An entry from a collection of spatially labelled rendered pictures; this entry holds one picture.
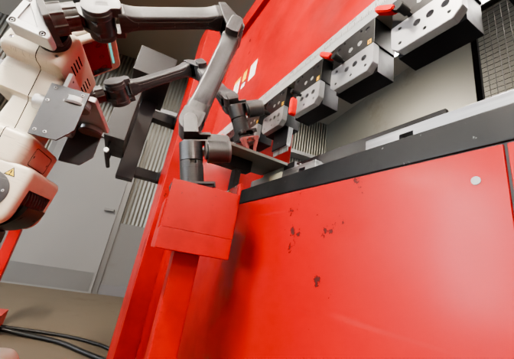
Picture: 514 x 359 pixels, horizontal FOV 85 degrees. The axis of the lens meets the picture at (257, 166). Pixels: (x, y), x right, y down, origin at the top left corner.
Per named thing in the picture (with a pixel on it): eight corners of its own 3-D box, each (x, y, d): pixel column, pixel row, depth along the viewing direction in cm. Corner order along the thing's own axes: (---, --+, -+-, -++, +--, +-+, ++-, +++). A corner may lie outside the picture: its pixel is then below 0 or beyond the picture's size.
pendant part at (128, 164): (102, 174, 210) (137, 80, 239) (137, 184, 220) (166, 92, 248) (99, 157, 166) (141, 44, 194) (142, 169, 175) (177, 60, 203)
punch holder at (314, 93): (288, 118, 98) (294, 79, 104) (307, 126, 102) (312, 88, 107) (317, 100, 86) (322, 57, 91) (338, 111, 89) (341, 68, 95)
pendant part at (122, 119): (105, 154, 207) (121, 112, 219) (122, 158, 212) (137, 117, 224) (102, 134, 168) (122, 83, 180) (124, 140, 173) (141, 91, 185)
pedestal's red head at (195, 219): (150, 246, 75) (167, 182, 81) (207, 256, 80) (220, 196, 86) (154, 247, 57) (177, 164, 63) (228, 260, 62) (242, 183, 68)
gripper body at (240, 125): (245, 141, 107) (240, 122, 108) (258, 132, 98) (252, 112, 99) (230, 143, 104) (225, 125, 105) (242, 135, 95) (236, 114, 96)
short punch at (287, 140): (270, 156, 109) (274, 135, 113) (274, 158, 110) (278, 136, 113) (285, 149, 101) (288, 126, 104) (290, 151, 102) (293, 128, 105)
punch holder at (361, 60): (329, 93, 81) (333, 48, 87) (350, 104, 85) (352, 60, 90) (372, 66, 69) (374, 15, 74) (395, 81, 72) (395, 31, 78)
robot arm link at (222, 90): (196, 82, 138) (192, 59, 131) (206, 79, 140) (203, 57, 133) (228, 121, 108) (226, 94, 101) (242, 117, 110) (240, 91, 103)
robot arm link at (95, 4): (229, 23, 100) (235, -4, 91) (241, 52, 95) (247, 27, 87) (87, 24, 84) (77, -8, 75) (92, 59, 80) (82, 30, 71)
